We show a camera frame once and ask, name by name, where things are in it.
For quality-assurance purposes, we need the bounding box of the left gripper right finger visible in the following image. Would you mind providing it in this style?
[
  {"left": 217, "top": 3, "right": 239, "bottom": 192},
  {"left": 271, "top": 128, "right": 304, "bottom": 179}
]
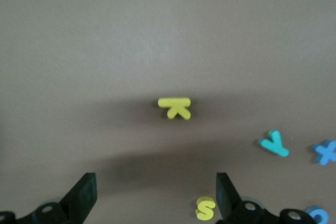
[{"left": 215, "top": 173, "right": 313, "bottom": 224}]

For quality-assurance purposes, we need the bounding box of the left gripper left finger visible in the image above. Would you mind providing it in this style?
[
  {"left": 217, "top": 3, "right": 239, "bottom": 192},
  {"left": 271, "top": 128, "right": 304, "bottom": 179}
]
[{"left": 0, "top": 173, "right": 98, "bottom": 224}]

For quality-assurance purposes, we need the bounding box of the yellow letter s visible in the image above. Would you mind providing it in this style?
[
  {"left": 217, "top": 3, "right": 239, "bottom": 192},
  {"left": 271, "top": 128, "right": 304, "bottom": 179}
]
[{"left": 195, "top": 196, "right": 216, "bottom": 221}]

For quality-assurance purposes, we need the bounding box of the teal letter y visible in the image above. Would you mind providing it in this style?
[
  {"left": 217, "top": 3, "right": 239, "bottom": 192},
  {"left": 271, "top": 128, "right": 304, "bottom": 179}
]
[{"left": 258, "top": 129, "right": 290, "bottom": 158}]

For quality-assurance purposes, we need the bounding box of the yellow letter k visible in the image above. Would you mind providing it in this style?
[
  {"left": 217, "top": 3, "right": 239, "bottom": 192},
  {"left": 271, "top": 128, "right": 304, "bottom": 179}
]
[{"left": 157, "top": 97, "right": 192, "bottom": 121}]

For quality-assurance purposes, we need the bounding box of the blue letter o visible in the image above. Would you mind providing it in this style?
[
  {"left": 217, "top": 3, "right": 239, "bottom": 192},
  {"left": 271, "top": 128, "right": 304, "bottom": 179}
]
[{"left": 304, "top": 205, "right": 329, "bottom": 224}]

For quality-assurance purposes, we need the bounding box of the blue letter x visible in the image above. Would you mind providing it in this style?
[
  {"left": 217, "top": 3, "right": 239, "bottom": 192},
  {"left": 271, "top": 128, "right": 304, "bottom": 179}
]
[{"left": 311, "top": 139, "right": 336, "bottom": 166}]

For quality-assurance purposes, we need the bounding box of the brown table cover sheet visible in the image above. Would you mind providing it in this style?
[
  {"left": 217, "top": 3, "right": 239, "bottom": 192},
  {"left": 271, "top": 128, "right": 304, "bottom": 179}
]
[{"left": 0, "top": 0, "right": 336, "bottom": 224}]

